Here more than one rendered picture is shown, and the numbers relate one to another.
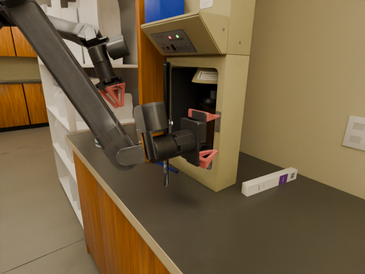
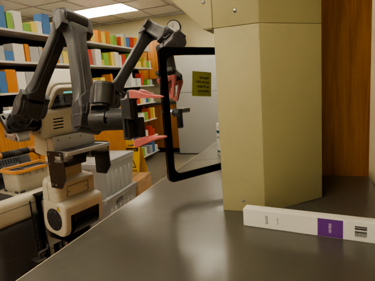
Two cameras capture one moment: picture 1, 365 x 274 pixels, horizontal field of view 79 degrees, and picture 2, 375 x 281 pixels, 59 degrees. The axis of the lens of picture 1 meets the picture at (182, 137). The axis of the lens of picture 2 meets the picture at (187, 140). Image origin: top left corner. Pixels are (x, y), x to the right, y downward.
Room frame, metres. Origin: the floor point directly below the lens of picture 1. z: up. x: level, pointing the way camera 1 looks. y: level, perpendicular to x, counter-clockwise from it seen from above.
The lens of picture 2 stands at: (0.19, -0.81, 1.28)
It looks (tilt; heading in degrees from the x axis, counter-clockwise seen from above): 9 degrees down; 59
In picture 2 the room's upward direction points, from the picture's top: 4 degrees counter-clockwise
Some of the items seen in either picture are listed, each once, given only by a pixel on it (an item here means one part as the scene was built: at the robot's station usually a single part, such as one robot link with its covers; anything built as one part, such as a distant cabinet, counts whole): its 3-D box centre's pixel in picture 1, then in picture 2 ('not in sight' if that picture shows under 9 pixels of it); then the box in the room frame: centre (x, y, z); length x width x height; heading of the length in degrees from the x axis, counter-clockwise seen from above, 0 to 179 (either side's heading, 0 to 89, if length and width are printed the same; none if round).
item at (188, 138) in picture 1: (182, 142); (122, 119); (0.49, 0.00, 1.20); 0.07 x 0.07 x 0.10; 38
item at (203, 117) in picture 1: (205, 123); (146, 103); (0.54, -0.06, 1.24); 0.09 x 0.07 x 0.07; 128
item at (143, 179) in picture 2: not in sight; (133, 188); (1.56, 2.72, 0.14); 0.41 x 0.32 x 0.28; 44
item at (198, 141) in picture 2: (165, 118); (203, 111); (0.79, 0.06, 1.19); 0.30 x 0.01 x 0.40; 4
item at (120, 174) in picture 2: not in sight; (102, 173); (1.11, 2.31, 0.49); 0.60 x 0.42 x 0.33; 38
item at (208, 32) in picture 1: (178, 38); (208, 20); (0.80, 0.02, 1.46); 0.32 x 0.11 x 0.10; 38
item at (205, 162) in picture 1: (203, 149); (148, 131); (0.54, -0.06, 1.17); 0.09 x 0.07 x 0.07; 128
